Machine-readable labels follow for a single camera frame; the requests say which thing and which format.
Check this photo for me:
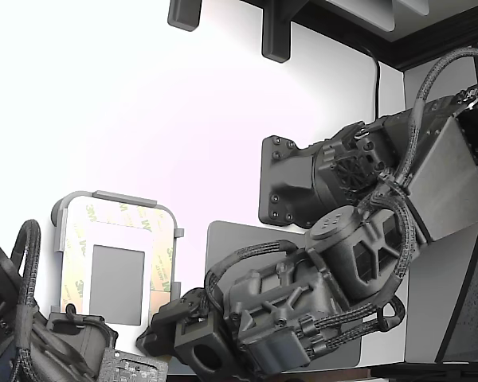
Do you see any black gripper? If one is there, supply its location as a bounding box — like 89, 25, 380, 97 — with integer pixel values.
151, 262, 343, 377

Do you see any grey gripper block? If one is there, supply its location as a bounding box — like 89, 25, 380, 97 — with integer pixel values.
45, 304, 177, 377

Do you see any black robot arm silver link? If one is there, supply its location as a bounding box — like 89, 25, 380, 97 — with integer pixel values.
260, 83, 478, 315

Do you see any green circuit board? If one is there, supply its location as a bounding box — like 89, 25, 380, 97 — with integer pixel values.
99, 349, 170, 382

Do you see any dark grey flat tray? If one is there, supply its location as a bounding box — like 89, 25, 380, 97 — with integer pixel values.
205, 220, 363, 369

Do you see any grey fixture with cylinder legs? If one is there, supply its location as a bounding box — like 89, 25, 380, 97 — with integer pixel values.
49, 189, 184, 328

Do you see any dark glass panel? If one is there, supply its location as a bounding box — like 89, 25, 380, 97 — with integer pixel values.
436, 222, 478, 364

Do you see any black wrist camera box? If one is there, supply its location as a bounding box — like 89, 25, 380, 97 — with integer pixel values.
174, 318, 229, 377

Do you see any braided wrist cable loop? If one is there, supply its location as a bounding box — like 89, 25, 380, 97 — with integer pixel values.
204, 240, 298, 315

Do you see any black braided cable loop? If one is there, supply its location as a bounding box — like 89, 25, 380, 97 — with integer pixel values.
11, 218, 43, 319

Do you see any braided gripper cable bundle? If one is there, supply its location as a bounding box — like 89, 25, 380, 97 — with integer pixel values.
298, 296, 406, 357

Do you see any long black mount bracket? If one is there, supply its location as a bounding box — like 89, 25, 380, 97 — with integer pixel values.
261, 0, 292, 64

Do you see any small black mount bracket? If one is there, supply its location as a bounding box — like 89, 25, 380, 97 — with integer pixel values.
167, 0, 202, 32

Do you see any thin black cable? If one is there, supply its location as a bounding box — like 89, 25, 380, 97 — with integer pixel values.
356, 41, 382, 120

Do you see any long braided arm cable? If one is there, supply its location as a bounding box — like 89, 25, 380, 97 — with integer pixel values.
394, 45, 478, 192

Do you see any black shelf frame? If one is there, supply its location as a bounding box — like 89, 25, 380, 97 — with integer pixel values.
238, 0, 478, 72

